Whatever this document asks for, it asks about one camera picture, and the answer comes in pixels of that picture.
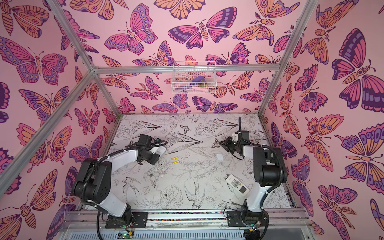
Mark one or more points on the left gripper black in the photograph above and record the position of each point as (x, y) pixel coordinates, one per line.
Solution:
(155, 158)

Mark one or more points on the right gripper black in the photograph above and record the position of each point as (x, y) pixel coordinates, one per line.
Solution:
(231, 145)

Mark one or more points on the white battery cover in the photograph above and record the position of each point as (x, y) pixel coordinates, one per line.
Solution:
(220, 157)

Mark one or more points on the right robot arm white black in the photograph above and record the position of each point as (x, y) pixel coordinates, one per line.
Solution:
(269, 172)

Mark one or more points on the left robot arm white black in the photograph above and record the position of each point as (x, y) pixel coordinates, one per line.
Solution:
(94, 180)

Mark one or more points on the white remote control with display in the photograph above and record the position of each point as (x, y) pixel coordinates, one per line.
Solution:
(236, 186)

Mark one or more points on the purple item in basket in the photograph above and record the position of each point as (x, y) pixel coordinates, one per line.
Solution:
(198, 80)

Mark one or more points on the green circuit board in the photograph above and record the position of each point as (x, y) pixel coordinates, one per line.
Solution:
(125, 235)

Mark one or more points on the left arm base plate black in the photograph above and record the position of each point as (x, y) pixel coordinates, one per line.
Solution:
(136, 220)

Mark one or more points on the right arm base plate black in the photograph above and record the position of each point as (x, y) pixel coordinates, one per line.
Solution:
(246, 219)

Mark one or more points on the white wire basket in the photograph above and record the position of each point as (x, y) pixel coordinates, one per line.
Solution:
(194, 77)

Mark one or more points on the aluminium front rail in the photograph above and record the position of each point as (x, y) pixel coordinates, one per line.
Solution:
(192, 220)

